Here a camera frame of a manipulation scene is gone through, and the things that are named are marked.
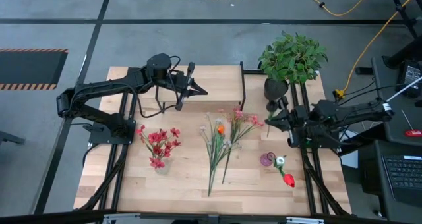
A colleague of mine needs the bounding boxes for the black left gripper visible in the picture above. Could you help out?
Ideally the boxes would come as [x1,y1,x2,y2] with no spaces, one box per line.
[169,61,208,112]

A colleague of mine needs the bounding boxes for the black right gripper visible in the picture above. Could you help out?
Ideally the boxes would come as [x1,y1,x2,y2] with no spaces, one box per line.
[265,97,311,146]

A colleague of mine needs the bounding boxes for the white artificial tulip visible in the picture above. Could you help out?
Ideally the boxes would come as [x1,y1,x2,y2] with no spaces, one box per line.
[272,155,287,169]

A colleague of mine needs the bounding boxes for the purple glass vase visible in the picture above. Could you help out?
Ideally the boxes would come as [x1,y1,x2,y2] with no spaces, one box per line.
[260,151,277,167]

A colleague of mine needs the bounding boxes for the pink artificial flower bunch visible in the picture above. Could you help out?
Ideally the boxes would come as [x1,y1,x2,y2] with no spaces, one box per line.
[221,105,265,184]

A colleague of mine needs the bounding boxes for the orange artificial tulip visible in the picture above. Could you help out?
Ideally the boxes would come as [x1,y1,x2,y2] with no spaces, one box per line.
[208,125,226,198]

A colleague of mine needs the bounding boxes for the red artificial tulip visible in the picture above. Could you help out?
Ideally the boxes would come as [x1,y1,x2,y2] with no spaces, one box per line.
[276,166,297,188]

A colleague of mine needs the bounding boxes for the red artificial flower bunch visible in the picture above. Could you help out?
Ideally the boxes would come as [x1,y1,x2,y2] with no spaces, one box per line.
[135,125,182,171]

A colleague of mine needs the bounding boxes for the clear glass vase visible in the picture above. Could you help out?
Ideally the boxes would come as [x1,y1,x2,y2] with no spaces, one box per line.
[153,157,172,176]

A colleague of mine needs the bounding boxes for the potted green plant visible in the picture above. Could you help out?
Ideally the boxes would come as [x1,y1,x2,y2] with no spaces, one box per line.
[258,31,329,102]

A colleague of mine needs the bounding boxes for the white paper sheet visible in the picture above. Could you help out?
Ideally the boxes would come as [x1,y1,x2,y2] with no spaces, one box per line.
[338,128,359,169]

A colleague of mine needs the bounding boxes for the dark grey desk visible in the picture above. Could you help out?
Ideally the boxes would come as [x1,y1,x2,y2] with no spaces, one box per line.
[371,56,422,148]

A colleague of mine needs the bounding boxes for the laptop keyboard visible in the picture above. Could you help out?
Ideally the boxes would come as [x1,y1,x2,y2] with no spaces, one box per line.
[381,154,422,208]

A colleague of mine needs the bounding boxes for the black handheld screen device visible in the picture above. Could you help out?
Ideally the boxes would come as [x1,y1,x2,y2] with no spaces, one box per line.
[396,59,422,99]

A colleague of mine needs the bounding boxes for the black stand legs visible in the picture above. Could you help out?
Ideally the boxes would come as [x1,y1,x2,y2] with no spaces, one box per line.
[382,0,422,70]

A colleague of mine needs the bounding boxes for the black hazard-striped floor mat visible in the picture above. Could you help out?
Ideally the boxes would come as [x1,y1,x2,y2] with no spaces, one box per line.
[0,48,69,91]

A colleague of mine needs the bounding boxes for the dark furniture foot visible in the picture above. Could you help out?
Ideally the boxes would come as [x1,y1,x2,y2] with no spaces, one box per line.
[0,130,26,146]

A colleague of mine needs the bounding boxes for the black rig crossbar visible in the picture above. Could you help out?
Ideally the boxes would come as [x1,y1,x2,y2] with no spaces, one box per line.
[0,209,422,224]

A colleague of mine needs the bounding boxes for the wooden shelf with black frame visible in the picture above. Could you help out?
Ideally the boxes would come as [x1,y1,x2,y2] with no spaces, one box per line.
[154,61,247,115]

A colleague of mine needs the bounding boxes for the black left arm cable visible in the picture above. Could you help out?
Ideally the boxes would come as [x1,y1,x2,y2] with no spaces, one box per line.
[136,55,182,119]

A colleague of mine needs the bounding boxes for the yellow extension cable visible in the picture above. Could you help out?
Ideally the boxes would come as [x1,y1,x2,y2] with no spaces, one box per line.
[275,0,375,17]
[332,0,422,100]

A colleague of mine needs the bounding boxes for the black aluminium table frame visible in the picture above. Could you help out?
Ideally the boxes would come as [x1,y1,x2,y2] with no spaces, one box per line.
[74,59,353,217]

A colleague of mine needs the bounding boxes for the silver bracket plate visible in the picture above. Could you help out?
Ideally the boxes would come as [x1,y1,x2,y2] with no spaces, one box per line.
[102,213,142,224]
[286,216,326,224]

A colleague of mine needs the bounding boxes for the white cable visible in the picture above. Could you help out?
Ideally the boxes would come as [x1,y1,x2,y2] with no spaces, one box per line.
[385,76,422,103]

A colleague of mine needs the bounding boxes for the red-handled screwdriver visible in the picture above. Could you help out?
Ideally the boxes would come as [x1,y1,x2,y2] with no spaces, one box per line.
[400,109,422,138]

